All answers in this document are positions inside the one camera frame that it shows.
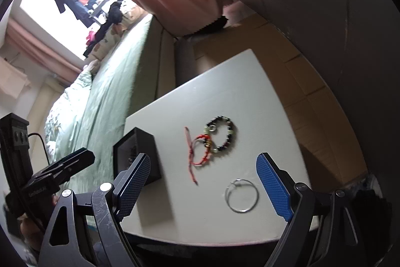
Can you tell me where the black jewelry box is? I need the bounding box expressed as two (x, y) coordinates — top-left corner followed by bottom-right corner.
(112, 127), (162, 185)

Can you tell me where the left hand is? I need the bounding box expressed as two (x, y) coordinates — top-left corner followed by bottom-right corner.
(18, 213), (44, 247)

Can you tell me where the silver bangle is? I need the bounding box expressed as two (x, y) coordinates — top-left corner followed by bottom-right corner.
(224, 178), (260, 214)

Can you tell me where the floral duvet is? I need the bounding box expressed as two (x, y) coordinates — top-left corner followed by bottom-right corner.
(44, 70), (92, 163)

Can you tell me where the green bed sheet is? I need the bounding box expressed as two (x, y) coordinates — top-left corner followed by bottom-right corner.
(57, 14), (163, 194)

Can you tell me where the beige headboard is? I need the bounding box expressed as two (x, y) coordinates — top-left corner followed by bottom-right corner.
(28, 76), (65, 162)

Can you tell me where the pink hanging towel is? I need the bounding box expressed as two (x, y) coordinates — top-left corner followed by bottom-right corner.
(0, 57), (31, 99)

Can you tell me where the pink left curtain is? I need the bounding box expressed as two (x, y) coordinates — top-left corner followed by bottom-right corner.
(5, 18), (81, 83)

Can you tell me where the clothes pile on sill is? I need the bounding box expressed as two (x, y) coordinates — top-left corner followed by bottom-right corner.
(83, 0), (148, 60)

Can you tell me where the black cable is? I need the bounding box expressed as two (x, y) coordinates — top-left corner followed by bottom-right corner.
(28, 131), (51, 164)

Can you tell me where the black camera box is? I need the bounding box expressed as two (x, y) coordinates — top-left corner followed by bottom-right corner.
(1, 113), (33, 192)

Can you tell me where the black green bead bracelet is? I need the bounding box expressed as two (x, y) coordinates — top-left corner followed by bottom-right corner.
(202, 115), (236, 153)

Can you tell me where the dark wall panel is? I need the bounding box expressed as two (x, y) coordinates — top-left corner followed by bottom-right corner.
(262, 0), (399, 177)

